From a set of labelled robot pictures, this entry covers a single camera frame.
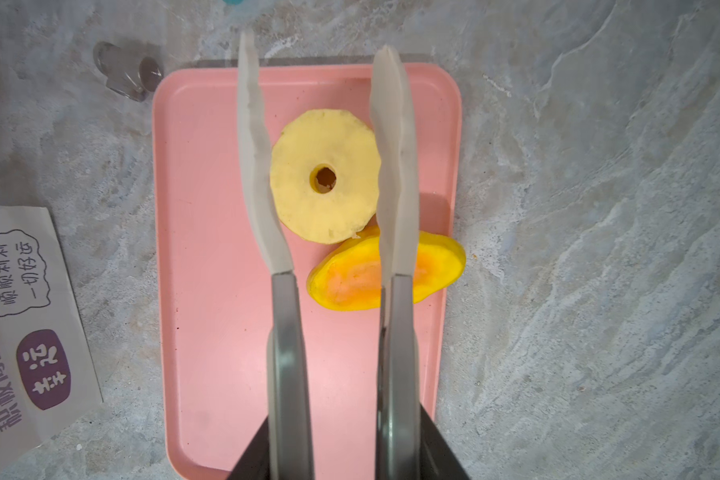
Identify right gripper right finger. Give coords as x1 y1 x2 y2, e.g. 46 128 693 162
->
420 407 470 480

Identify small metal clip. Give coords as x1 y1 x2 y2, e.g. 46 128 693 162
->
93 41 164 102

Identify white food tongs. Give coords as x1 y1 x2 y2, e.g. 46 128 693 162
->
237 31 421 479

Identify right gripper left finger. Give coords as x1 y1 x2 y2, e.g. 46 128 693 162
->
227 417 270 480

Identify ring-shaped yellow bread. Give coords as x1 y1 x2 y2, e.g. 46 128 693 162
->
270 109 380 244

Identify orange half-round bread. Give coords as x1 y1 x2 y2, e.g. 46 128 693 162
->
306 226 466 311

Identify white paper bag with print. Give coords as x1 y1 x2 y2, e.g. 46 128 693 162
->
0 206 102 471

